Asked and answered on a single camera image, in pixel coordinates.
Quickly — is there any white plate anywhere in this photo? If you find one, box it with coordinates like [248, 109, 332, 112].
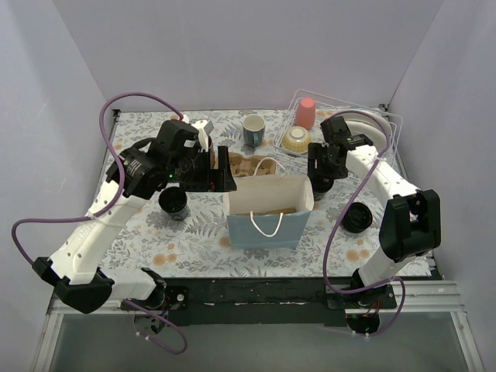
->
[346, 121, 387, 152]
[337, 110, 392, 133]

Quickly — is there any yellow patterned bowl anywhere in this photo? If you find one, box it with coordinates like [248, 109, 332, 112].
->
[281, 126, 312, 154]

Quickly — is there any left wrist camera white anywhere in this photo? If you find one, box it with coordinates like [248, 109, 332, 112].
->
[191, 119, 214, 151]

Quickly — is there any white plate back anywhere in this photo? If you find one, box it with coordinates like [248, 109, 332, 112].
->
[337, 110, 392, 133]

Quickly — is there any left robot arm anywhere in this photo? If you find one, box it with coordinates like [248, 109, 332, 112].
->
[32, 119, 236, 314]

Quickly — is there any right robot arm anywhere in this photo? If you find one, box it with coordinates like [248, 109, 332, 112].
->
[307, 112, 441, 308]

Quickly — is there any white blue paper bag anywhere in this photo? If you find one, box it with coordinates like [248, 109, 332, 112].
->
[223, 153, 314, 250]

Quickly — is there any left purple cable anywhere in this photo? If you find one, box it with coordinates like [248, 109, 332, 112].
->
[11, 91, 190, 356]

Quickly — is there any blue ceramic mug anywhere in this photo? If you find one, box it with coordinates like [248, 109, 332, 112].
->
[243, 114, 266, 149]

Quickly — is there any dark takeout coffee cup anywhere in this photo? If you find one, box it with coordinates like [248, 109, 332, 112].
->
[311, 178, 334, 202]

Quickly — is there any pink plastic cup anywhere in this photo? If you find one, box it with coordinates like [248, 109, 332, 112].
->
[294, 97, 315, 130]

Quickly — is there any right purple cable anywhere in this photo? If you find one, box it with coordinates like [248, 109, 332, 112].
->
[322, 110, 406, 338]

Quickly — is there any purple cable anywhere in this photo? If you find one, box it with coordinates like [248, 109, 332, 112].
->
[322, 110, 406, 338]
[11, 91, 190, 356]

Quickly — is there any white wire dish rack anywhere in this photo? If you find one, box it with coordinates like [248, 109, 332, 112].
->
[274, 89, 403, 174]

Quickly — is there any single brown cup carrier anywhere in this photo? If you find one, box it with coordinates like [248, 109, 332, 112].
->
[237, 208, 297, 216]

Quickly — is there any white plate front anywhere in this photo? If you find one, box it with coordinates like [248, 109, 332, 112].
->
[346, 121, 387, 152]

